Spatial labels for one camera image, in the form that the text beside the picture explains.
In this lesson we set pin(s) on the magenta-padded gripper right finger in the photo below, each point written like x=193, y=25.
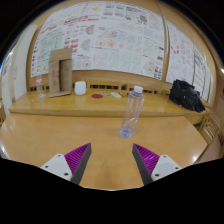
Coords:
x=146, y=160

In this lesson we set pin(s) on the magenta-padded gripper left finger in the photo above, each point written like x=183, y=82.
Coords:
x=77, y=159

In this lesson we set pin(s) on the clear plastic water bottle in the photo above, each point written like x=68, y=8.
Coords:
x=132, y=113

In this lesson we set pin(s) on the flat round red coaster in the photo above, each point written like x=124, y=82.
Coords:
x=97, y=96

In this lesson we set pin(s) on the white cup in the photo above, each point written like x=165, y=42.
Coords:
x=80, y=88

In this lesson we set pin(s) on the white card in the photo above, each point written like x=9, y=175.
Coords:
x=116, y=95

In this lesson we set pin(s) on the wooden chair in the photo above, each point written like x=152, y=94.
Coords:
x=210, y=126

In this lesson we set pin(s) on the black backpack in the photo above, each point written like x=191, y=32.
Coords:
x=185, y=95

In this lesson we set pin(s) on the small labelled plastic bottle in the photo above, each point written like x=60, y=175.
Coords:
x=39, y=86

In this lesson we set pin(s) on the brown cardboard box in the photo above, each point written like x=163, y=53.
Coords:
x=60, y=73

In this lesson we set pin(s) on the large printed wall poster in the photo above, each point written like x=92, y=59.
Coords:
x=106, y=40
x=185, y=60

